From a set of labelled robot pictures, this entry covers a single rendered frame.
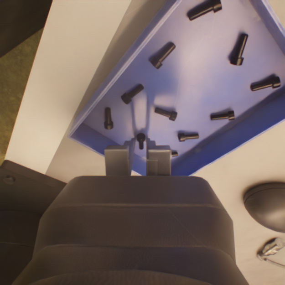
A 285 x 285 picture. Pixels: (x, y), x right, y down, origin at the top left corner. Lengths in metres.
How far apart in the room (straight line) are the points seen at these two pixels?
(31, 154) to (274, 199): 0.24
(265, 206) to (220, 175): 0.05
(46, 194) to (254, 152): 0.21
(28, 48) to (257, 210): 1.19
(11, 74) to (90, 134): 1.22
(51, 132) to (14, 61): 1.14
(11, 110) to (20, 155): 1.31
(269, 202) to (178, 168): 0.10
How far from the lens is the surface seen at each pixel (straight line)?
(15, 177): 0.23
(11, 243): 0.28
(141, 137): 0.16
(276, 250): 0.41
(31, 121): 0.18
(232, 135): 0.17
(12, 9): 0.35
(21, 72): 1.32
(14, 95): 1.43
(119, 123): 0.16
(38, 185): 0.23
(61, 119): 0.17
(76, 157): 0.19
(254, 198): 0.24
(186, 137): 0.16
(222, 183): 0.23
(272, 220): 0.25
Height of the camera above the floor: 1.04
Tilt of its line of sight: 46 degrees down
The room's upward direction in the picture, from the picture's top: 179 degrees counter-clockwise
